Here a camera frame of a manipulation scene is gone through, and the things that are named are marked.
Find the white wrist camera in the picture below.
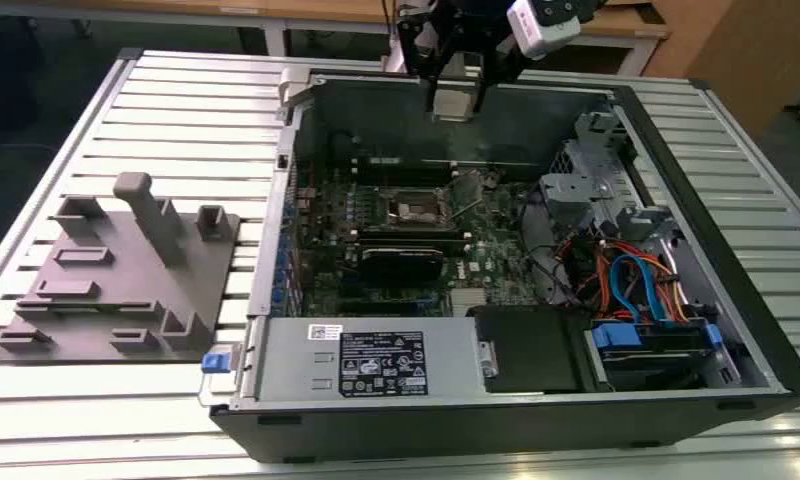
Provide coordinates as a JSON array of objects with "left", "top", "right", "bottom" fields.
[{"left": 506, "top": 0, "right": 583, "bottom": 61}]

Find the green motherboard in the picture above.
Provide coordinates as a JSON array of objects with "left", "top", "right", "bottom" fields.
[{"left": 291, "top": 164, "right": 562, "bottom": 319}]

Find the wooden cabinet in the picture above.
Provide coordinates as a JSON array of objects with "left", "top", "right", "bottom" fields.
[{"left": 645, "top": 0, "right": 800, "bottom": 137}]

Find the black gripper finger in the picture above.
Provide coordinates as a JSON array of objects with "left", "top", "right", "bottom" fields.
[
  {"left": 472, "top": 29, "right": 530, "bottom": 115},
  {"left": 398, "top": 4, "right": 446, "bottom": 115}
]

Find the grey parts rack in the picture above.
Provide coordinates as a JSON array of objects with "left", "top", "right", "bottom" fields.
[{"left": 0, "top": 171, "right": 243, "bottom": 362}]

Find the metal socket cover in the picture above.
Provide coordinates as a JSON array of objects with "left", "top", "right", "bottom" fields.
[{"left": 443, "top": 172, "right": 487, "bottom": 220}]

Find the orange wire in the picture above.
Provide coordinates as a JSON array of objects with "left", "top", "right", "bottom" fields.
[{"left": 596, "top": 239, "right": 702, "bottom": 321}]

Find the black PC case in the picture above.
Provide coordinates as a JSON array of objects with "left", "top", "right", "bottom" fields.
[{"left": 199, "top": 67, "right": 800, "bottom": 464}]

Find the silver CPU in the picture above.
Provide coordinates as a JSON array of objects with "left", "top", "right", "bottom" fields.
[{"left": 434, "top": 74, "right": 479, "bottom": 124}]

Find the wooden desk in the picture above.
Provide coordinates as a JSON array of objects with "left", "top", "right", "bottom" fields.
[
  {"left": 0, "top": 0, "right": 290, "bottom": 57},
  {"left": 266, "top": 0, "right": 673, "bottom": 76}
]

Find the blue wire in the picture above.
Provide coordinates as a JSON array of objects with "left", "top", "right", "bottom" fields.
[{"left": 610, "top": 253, "right": 675, "bottom": 329}]

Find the silver chipset heatsink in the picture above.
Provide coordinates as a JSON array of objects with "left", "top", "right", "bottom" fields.
[{"left": 450, "top": 288, "right": 492, "bottom": 307}]

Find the CPU socket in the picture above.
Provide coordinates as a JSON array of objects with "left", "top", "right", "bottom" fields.
[{"left": 383, "top": 187, "right": 462, "bottom": 232}]

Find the black graphics card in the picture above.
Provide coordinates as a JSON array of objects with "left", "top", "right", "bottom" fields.
[{"left": 358, "top": 245, "right": 447, "bottom": 289}]

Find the metal drive cage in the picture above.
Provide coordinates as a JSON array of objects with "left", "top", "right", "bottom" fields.
[{"left": 539, "top": 112, "right": 682, "bottom": 251}]

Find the silver power supply box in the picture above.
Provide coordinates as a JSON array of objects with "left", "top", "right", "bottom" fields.
[{"left": 230, "top": 314, "right": 492, "bottom": 409}]

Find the blue disk carrier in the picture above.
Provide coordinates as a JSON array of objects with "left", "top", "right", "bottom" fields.
[{"left": 587, "top": 321, "right": 726, "bottom": 392}]

